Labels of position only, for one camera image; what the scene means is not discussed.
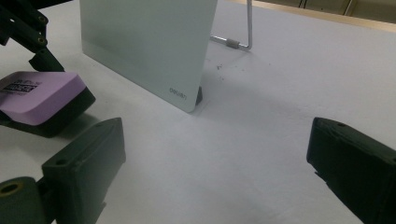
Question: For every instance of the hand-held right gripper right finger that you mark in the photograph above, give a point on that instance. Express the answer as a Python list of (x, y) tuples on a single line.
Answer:
[(358, 168)]

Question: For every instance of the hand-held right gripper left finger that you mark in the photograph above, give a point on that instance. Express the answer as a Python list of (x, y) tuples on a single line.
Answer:
[(81, 168)]

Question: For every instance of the purple whiteboard eraser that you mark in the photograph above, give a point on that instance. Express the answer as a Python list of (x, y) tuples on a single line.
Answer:
[(43, 96)]

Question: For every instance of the frosted glass whiteboard with stand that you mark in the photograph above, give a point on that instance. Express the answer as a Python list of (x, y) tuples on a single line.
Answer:
[(146, 43)]

